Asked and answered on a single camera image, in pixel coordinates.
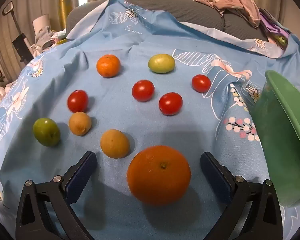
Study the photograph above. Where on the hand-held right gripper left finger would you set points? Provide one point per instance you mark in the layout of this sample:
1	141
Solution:
80	177

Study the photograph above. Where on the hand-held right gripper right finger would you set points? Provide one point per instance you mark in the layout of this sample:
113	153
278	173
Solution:
216	175

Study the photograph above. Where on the yellow-brown kumquat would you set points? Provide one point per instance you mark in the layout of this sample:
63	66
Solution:
115	143
80	123

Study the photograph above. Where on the dark green jujube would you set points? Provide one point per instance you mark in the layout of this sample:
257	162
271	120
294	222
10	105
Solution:
46	132

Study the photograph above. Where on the large orange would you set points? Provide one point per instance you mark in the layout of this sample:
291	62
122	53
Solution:
158	177

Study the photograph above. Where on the green plastic bowl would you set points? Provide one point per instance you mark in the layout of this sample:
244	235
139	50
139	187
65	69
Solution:
277	130

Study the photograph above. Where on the small orange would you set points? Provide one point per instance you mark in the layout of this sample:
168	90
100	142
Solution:
108	66

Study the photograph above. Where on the yellow-green jujube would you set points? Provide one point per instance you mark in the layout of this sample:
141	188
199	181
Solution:
161	63

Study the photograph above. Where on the red cherry tomato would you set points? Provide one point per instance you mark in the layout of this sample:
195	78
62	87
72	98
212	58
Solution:
143	90
201	83
77	101
170	103

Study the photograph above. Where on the blue floral bed sheet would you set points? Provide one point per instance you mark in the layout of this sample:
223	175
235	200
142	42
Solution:
140	127

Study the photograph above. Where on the grey clothes heap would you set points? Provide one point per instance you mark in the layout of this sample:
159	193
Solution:
43	38

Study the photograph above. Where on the green cloth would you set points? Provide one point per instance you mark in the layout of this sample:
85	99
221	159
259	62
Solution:
281	40

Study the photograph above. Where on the black stick vacuum cleaner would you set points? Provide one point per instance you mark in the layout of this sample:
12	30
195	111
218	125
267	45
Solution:
20	40

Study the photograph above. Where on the white paper roll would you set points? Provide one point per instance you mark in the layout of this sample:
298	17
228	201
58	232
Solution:
41	22

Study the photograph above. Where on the purple cloth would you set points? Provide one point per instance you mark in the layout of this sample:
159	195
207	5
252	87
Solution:
272	25

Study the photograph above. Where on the pink clothes pile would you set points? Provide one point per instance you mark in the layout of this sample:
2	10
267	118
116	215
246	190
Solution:
230	2

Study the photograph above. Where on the grey sofa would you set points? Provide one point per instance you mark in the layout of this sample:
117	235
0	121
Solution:
165	7

